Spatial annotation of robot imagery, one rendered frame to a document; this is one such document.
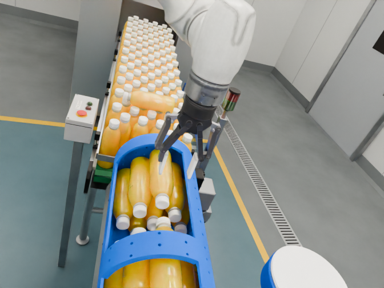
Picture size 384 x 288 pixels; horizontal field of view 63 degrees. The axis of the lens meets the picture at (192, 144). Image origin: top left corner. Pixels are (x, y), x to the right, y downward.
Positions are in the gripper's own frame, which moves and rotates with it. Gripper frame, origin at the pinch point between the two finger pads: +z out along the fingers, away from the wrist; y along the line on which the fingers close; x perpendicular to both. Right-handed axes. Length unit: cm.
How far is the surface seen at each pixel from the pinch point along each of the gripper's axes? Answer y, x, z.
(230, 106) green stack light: 35, 68, 13
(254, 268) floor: 101, 61, 132
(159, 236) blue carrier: -2.9, -16.1, 8.6
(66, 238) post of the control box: -29, 51, 104
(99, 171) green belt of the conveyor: -19, 39, 42
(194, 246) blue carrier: 5.9, -17.0, 9.7
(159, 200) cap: -1.3, -0.3, 13.3
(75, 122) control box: -31, 43, 22
